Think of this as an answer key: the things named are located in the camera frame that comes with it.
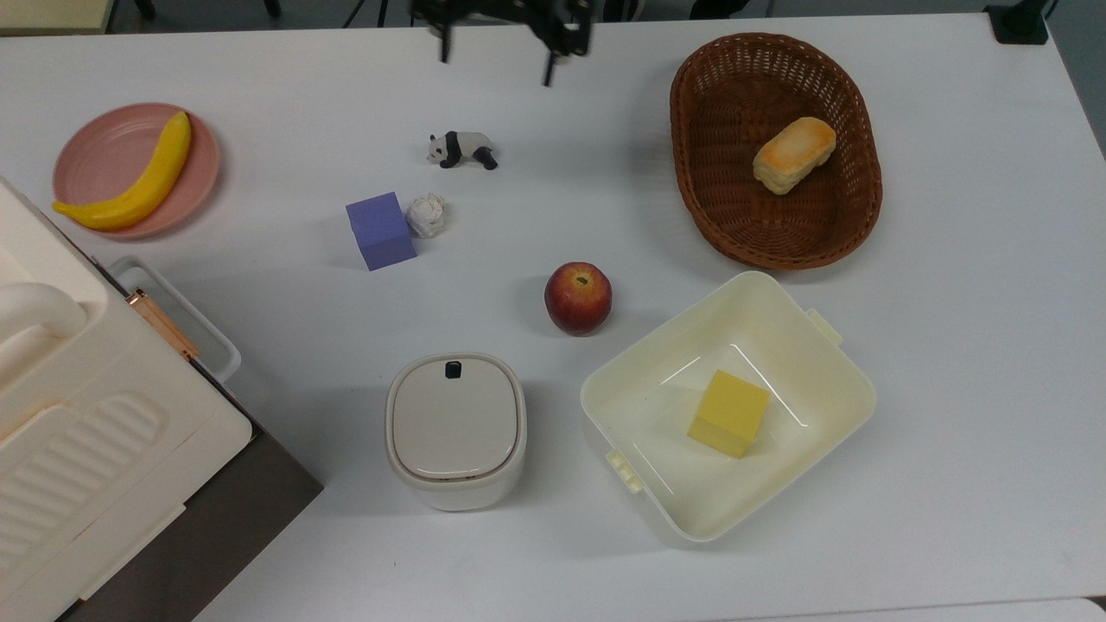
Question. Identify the cream plastic open bin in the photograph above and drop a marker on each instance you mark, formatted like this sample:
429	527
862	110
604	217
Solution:
778	492

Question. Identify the red apple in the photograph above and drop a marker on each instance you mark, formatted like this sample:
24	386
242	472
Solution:
577	301

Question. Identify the purple cube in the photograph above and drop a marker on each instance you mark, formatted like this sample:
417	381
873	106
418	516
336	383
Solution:
380	231

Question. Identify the beige desk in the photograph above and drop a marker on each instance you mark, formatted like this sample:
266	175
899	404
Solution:
52	13

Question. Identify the brown wicker basket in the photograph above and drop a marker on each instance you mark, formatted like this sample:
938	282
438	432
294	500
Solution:
734	216

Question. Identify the white appliance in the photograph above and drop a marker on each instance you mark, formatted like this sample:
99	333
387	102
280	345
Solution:
86	449

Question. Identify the yellow toy banana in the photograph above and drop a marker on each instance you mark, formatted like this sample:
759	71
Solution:
147	186

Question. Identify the pink plate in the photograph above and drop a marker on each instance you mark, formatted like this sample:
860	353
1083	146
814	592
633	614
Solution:
95	155

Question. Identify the small beige lidded trash can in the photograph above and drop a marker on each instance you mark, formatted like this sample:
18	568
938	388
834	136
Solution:
454	428

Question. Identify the toy bread loaf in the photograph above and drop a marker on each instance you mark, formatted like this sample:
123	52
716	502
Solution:
793	155

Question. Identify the dark brown wooden drawer box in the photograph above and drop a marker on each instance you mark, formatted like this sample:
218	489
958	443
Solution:
259	501

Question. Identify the yellow cube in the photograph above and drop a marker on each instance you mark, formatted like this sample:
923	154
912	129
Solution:
730	415

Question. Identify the toy panda figure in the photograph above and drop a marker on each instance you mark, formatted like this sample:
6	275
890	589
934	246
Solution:
467	147

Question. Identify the black stand base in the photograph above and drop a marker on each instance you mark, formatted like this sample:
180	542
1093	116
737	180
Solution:
1020	22

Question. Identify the crumpled white paper ball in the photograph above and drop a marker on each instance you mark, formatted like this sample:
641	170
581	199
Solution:
426	216

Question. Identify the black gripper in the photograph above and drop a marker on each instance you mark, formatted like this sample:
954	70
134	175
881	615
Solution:
562	22

